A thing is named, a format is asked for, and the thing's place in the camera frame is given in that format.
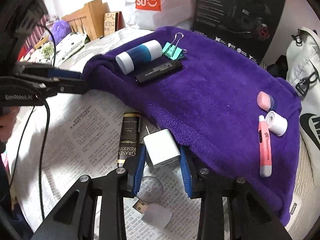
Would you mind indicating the brown patterned book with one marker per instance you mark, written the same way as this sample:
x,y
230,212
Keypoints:
x,y
113,21

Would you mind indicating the white USB charger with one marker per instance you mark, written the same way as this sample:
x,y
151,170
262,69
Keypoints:
x,y
162,148

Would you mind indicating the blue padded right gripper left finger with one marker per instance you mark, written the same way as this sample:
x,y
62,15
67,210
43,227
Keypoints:
x,y
135,167

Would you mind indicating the black headset box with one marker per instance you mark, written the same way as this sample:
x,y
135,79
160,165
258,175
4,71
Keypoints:
x,y
245,26

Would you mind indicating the white Miniso plastic bag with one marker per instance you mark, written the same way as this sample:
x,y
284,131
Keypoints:
x,y
152,14

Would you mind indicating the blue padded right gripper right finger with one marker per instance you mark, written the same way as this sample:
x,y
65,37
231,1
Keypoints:
x,y
189,173

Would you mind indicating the wooden chair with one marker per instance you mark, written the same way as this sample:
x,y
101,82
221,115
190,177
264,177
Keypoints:
x,y
89,19

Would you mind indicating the purple fluffy toy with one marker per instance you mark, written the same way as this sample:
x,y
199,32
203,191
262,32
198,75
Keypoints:
x,y
60,29

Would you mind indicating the white tape roll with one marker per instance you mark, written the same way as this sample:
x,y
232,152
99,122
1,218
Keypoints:
x,y
276,123

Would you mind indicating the black lighter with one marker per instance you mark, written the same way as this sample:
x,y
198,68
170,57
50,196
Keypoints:
x,y
158,72

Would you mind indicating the person's left hand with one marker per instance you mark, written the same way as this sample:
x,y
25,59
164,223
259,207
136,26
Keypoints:
x,y
7,122

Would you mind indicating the purple towel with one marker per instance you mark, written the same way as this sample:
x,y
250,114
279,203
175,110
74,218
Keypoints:
x,y
211,106

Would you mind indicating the newspaper sheet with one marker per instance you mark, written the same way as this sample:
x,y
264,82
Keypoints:
x,y
77,135

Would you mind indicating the teal binder clip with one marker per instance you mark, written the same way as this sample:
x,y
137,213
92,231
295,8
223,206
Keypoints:
x,y
172,50

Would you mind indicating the grey Nike bag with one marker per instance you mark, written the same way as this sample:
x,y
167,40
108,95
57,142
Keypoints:
x,y
303,75

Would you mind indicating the clear suction cup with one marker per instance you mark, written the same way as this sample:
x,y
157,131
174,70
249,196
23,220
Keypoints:
x,y
151,190

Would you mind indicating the pink highlighter pen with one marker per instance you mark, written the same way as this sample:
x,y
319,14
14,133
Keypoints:
x,y
265,168

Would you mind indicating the black gold Grand Reserve box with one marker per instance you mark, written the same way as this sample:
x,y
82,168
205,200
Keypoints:
x,y
129,137

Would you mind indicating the pink eraser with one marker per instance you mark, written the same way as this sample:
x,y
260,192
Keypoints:
x,y
265,101

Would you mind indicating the white blue cylindrical bottle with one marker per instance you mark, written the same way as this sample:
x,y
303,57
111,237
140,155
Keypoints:
x,y
142,54

